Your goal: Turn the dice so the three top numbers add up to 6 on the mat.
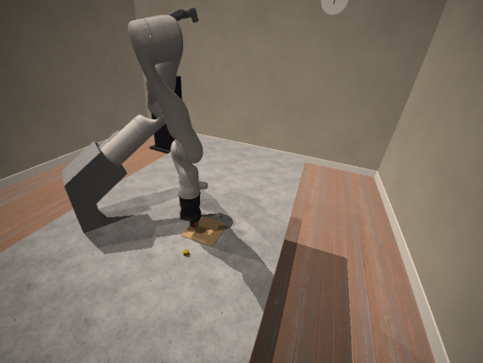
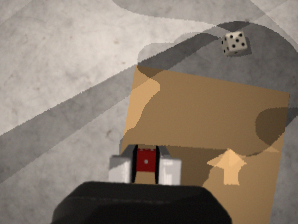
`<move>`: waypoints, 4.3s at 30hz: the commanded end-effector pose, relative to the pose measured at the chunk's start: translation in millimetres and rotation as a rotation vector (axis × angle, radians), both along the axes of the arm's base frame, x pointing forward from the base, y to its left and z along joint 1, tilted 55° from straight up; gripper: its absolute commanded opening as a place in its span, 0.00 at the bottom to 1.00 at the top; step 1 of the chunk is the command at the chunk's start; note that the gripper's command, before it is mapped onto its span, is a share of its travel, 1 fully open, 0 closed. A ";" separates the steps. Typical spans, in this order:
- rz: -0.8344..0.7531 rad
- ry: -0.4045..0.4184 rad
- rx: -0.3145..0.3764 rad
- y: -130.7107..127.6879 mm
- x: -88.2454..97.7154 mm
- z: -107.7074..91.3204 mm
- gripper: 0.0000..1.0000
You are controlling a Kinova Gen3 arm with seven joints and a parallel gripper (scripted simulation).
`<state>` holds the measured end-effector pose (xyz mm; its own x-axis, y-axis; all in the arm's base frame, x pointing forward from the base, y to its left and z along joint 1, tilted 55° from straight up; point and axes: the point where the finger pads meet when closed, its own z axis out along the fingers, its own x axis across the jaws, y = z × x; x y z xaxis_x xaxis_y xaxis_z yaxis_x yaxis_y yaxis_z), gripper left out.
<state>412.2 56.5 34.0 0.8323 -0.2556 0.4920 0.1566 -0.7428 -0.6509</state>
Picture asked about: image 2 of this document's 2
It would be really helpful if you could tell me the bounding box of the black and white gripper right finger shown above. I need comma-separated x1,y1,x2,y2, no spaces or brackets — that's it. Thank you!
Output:
155,146,182,185

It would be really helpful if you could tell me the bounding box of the red die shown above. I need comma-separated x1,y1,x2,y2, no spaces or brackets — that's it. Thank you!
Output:
136,148,156,172

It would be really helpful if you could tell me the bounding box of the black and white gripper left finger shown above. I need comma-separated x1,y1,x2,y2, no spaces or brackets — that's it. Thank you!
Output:
109,144,138,183

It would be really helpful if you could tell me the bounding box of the white die with black pips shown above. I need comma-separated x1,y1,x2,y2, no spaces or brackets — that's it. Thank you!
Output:
221,31,248,56

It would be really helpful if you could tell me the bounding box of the orange flat mat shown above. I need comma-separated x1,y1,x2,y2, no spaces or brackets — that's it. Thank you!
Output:
120,65,290,224

